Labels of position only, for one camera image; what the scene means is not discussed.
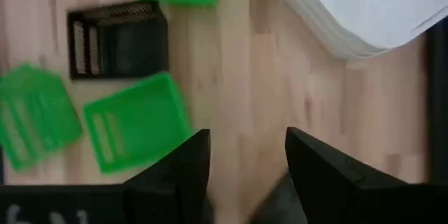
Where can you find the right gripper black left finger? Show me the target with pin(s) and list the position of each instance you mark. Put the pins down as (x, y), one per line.
(182, 175)

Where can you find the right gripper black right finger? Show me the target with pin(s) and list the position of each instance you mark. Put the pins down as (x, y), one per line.
(332, 182)

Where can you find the white plastic basket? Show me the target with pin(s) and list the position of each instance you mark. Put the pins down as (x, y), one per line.
(308, 24)
(367, 0)
(316, 17)

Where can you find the black plastic basket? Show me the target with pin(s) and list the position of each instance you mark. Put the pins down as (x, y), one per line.
(117, 38)

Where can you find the black aluminium table frame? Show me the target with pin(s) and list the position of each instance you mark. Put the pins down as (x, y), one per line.
(437, 94)

